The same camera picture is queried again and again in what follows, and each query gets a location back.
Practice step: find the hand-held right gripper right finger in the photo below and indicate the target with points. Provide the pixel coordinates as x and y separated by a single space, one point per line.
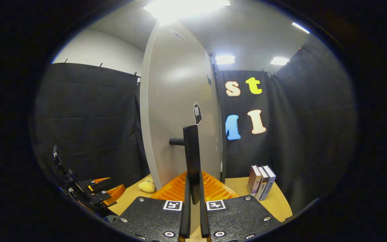
204 222

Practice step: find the large ceiling light panel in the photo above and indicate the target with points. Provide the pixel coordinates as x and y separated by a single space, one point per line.
186 6

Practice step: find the black backdrop cloth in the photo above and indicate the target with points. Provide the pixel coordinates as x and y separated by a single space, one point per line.
92 117

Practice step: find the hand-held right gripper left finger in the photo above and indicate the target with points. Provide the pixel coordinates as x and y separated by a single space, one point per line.
185 218

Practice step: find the blue-grey spine book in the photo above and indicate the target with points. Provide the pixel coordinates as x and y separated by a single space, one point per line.
269 183

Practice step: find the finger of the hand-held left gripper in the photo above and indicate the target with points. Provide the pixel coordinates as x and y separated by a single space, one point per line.
111 196
99 185

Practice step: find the grey cabinet door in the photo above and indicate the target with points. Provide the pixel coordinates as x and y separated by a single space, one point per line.
176 101

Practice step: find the yellow plush toy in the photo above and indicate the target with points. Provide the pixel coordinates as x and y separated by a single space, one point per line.
147 186

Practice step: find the white spine book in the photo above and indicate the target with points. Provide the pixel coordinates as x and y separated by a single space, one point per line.
262 183

